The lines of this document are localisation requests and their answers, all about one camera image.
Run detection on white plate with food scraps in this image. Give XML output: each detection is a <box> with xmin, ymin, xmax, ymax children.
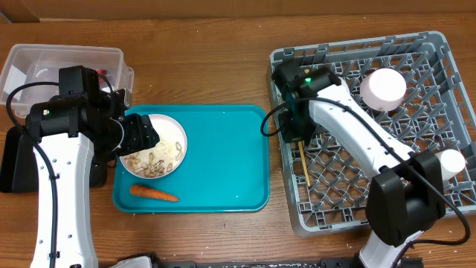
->
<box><xmin>120</xmin><ymin>114</ymin><xmax>187</xmax><ymax>179</ymax></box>

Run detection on wooden chopstick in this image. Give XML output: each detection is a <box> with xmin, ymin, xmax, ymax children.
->
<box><xmin>297</xmin><ymin>141</ymin><xmax>311</xmax><ymax>188</ymax></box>

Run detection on red snack wrapper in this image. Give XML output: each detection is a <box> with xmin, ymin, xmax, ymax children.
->
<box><xmin>96</xmin><ymin>68</ymin><xmax>109</xmax><ymax>78</ymax></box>

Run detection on white bowl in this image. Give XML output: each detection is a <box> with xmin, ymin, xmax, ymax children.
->
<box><xmin>360</xmin><ymin>68</ymin><xmax>407</xmax><ymax>112</ymax></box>

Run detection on white cup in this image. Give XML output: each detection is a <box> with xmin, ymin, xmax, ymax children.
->
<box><xmin>435</xmin><ymin>149</ymin><xmax>466</xmax><ymax>182</ymax></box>

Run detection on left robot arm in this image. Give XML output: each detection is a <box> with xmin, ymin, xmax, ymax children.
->
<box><xmin>26</xmin><ymin>66</ymin><xmax>160</xmax><ymax>267</ymax></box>

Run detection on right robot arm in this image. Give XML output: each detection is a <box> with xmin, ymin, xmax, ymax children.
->
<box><xmin>271</xmin><ymin>60</ymin><xmax>453</xmax><ymax>267</ymax></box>

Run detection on grey dishwasher rack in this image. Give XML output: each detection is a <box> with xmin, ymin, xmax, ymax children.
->
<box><xmin>270</xmin><ymin>31</ymin><xmax>475</xmax><ymax>237</ymax></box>

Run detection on orange carrot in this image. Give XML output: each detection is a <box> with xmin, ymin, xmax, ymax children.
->
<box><xmin>129</xmin><ymin>185</ymin><xmax>179</xmax><ymax>202</ymax></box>

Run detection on teal serving tray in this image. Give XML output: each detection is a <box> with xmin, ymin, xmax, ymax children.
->
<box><xmin>112</xmin><ymin>105</ymin><xmax>270</xmax><ymax>213</ymax></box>

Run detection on black tray bin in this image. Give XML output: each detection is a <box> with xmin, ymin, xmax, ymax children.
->
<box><xmin>0</xmin><ymin>125</ymin><xmax>109</xmax><ymax>194</ymax></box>

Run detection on clear plastic bin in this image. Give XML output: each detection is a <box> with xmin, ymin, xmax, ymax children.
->
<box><xmin>1</xmin><ymin>44</ymin><xmax>134</xmax><ymax>109</ymax></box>

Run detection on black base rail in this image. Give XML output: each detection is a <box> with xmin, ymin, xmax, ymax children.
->
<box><xmin>100</xmin><ymin>252</ymin><xmax>425</xmax><ymax>268</ymax></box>

